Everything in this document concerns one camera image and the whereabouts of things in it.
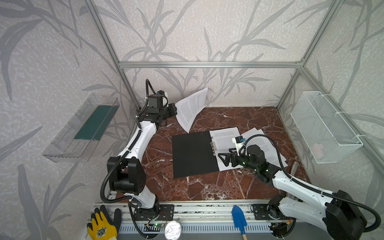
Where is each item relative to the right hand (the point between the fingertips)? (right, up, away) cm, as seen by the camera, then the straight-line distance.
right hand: (224, 148), depth 80 cm
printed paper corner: (-21, +22, +18) cm, 35 cm away
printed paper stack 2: (+38, -4, +19) cm, 43 cm away
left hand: (-25, +25, +4) cm, 36 cm away
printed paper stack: (+17, 0, -18) cm, 25 cm away
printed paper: (+3, +3, +22) cm, 23 cm away
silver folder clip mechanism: (-4, -3, +16) cm, 17 cm away
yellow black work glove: (-59, -34, -12) cm, 69 cm away
